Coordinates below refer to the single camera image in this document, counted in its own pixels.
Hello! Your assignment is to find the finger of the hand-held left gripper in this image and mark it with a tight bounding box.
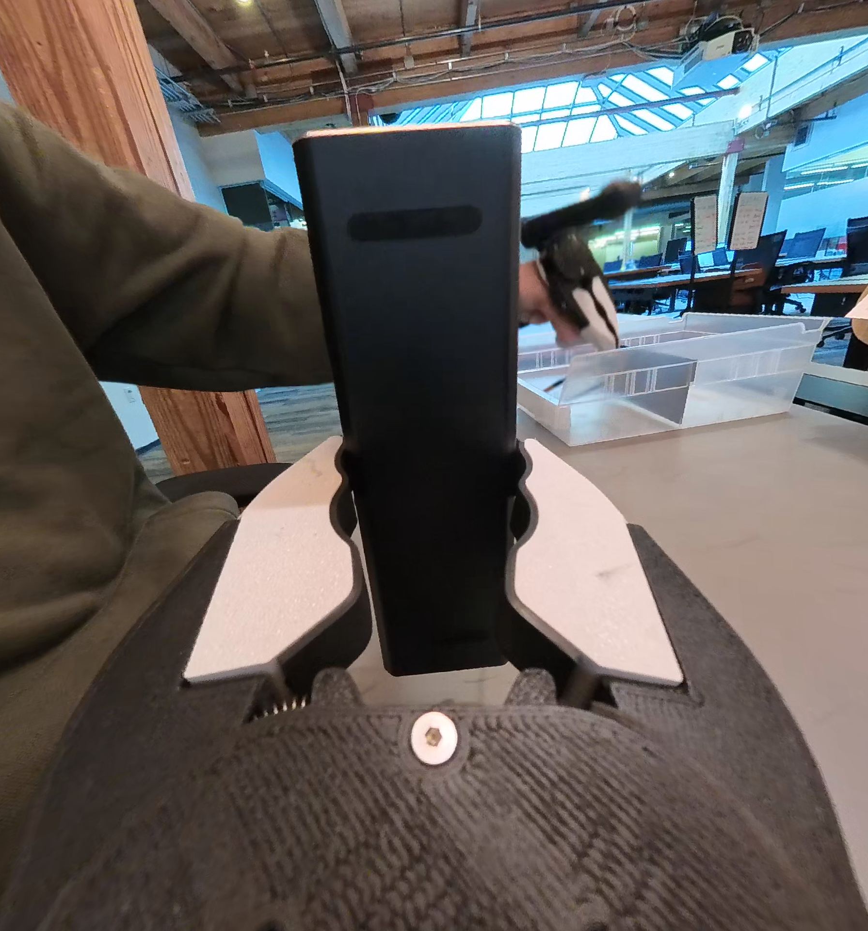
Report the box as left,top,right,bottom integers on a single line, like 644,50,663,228
595,280,622,352
577,287,610,349

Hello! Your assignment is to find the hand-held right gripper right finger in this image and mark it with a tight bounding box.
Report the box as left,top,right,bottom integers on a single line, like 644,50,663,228
509,436,687,686

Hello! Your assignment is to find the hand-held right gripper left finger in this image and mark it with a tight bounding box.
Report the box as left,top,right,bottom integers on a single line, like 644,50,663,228
184,436,356,686

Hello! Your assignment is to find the clear plastic divided tray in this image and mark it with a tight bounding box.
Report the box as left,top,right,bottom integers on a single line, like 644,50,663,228
516,311,833,448

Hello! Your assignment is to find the black power bank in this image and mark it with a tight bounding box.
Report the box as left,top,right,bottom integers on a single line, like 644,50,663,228
292,124,524,677

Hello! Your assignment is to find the person's left forearm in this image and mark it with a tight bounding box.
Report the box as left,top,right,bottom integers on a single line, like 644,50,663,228
0,81,335,390

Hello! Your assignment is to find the grey desk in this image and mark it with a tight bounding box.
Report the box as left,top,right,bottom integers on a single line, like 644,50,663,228
515,311,868,931

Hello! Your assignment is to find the person's left hand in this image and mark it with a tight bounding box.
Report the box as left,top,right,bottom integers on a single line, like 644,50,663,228
518,258,588,350

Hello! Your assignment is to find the row of office desks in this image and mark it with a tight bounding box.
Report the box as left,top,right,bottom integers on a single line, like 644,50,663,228
603,251,868,315

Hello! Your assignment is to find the black office chair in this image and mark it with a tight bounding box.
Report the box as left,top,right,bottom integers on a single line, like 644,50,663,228
154,461,294,509

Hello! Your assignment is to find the white board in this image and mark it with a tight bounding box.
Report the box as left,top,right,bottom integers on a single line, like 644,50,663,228
689,193,719,253
728,191,769,253

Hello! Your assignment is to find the wooden pillar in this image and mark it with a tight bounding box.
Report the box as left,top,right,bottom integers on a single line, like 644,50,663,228
0,0,278,477

